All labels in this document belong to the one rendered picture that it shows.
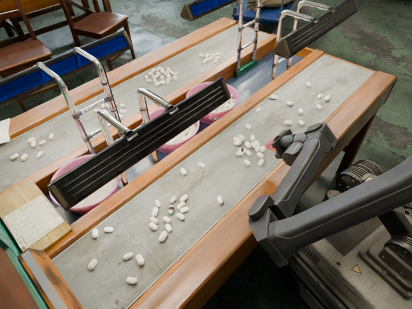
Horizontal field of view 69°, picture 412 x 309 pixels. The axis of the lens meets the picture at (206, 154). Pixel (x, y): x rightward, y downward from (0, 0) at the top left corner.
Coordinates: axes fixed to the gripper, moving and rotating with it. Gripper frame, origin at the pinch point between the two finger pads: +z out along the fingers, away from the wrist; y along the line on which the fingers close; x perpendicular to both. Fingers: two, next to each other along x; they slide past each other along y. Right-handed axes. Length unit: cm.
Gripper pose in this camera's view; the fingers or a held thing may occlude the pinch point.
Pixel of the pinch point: (267, 146)
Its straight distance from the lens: 114.3
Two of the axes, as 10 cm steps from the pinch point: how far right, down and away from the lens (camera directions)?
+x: 4.7, 8.5, 2.5
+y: -6.9, 5.3, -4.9
